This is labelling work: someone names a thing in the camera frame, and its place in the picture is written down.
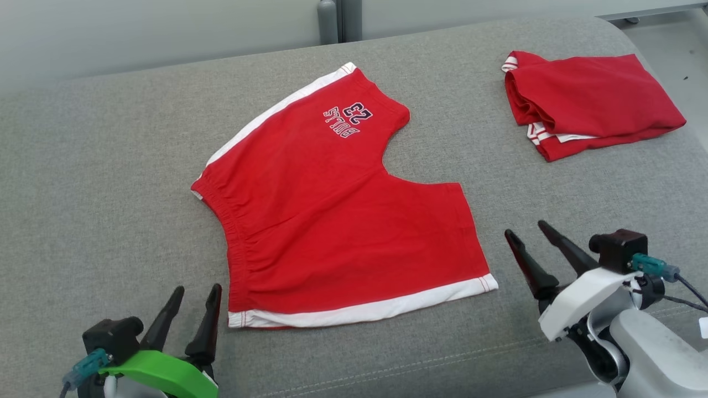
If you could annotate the grey stand leg with caster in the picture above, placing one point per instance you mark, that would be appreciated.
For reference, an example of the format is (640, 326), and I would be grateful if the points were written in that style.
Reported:
(652, 8)

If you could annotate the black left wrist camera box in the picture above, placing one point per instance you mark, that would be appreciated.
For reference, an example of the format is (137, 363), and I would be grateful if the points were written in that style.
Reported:
(113, 337)

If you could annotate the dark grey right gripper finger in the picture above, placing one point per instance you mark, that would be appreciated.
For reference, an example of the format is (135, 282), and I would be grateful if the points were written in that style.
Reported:
(536, 276)
(572, 254)

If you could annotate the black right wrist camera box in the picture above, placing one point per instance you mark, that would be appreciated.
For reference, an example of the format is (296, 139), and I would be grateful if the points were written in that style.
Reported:
(619, 251)

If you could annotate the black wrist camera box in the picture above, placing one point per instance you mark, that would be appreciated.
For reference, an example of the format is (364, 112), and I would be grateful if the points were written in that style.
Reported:
(113, 337)
(619, 251)

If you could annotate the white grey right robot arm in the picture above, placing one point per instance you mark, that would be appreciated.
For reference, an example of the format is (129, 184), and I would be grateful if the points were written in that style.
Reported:
(652, 354)

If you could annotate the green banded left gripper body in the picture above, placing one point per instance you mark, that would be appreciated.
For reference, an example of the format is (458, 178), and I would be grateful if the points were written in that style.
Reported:
(171, 373)

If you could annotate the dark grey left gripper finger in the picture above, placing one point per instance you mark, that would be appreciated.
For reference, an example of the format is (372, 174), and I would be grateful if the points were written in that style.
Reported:
(206, 337)
(163, 326)

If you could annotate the small white paper label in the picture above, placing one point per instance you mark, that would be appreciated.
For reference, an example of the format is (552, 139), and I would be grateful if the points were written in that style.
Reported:
(704, 327)

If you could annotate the grey fabric sofa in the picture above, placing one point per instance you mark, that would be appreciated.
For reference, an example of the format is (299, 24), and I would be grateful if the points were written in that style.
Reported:
(110, 193)

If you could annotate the red jersey with white sleeves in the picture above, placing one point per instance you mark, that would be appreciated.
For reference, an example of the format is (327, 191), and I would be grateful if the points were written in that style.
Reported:
(592, 94)

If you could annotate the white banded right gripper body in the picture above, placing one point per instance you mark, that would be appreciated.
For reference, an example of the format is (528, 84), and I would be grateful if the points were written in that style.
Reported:
(581, 301)

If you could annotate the red shorts with white trim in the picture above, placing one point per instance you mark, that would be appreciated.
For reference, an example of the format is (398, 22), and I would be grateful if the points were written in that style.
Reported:
(332, 221)

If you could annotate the grey metal partition post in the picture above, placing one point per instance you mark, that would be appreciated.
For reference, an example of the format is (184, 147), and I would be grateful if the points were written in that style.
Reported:
(338, 19)

